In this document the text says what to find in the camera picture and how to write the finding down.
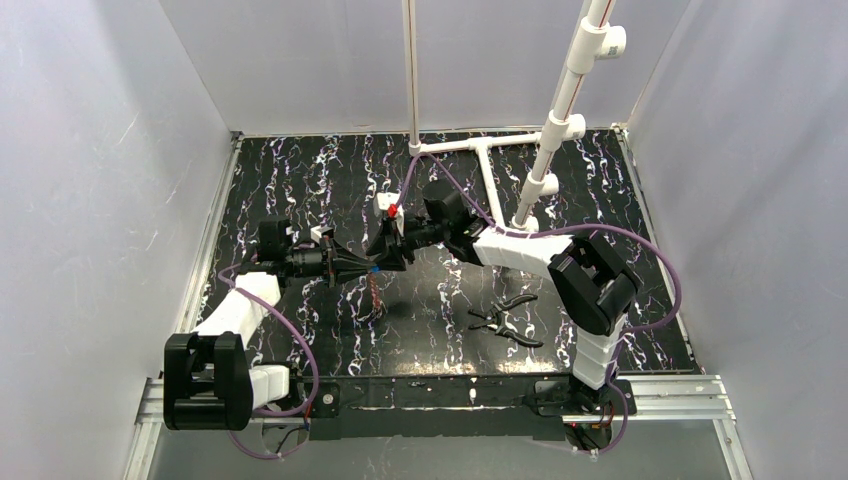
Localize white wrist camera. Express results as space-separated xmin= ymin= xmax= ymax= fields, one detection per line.
xmin=309 ymin=226 xmax=335 ymax=244
xmin=373 ymin=192 xmax=405 ymax=235

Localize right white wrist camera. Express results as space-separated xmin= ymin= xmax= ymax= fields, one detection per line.
xmin=373 ymin=192 xmax=405 ymax=235

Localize white PVC pipe frame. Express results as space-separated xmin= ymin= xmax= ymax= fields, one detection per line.
xmin=401 ymin=0 xmax=627 ymax=232

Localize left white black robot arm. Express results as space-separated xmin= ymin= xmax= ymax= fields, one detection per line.
xmin=163 ymin=217 xmax=379 ymax=431

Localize metal plate with red handle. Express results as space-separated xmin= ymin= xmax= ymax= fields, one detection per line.
xmin=367 ymin=273 xmax=384 ymax=318

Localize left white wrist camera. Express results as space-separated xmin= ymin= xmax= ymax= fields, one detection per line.
xmin=309 ymin=226 xmax=335 ymax=244

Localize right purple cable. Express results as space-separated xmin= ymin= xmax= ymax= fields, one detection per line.
xmin=397 ymin=153 xmax=684 ymax=458

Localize aluminium left rail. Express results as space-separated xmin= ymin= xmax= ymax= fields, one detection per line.
xmin=160 ymin=132 xmax=244 ymax=380

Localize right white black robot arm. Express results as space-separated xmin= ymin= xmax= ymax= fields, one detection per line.
xmin=366 ymin=180 xmax=641 ymax=412

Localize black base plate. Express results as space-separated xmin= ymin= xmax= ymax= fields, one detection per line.
xmin=265 ymin=373 xmax=638 ymax=441

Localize black handled pliers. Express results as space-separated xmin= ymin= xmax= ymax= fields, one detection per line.
xmin=467 ymin=294 xmax=544 ymax=349

